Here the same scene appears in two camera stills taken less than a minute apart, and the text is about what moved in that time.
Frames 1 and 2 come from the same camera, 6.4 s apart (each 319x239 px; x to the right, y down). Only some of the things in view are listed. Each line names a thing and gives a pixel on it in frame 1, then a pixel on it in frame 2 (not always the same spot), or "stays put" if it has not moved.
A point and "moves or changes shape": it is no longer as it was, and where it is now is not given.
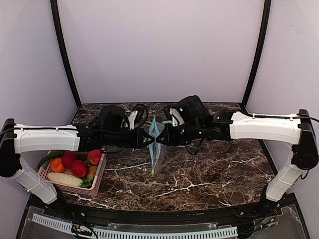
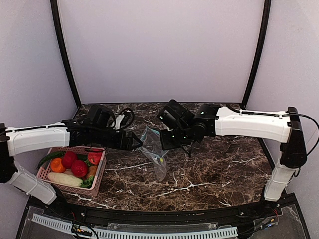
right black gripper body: x=166 y=137 stays put
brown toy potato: x=92 y=171 stays put
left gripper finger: x=151 y=141 to x=135 y=146
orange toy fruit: x=56 y=165 stays put
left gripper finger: x=147 y=135 to x=136 y=139
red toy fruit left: x=68 y=159 stays put
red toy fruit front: x=79 y=168 stays put
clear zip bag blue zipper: x=157 y=150 moves or changes shape
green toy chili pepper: x=51 y=154 stays put
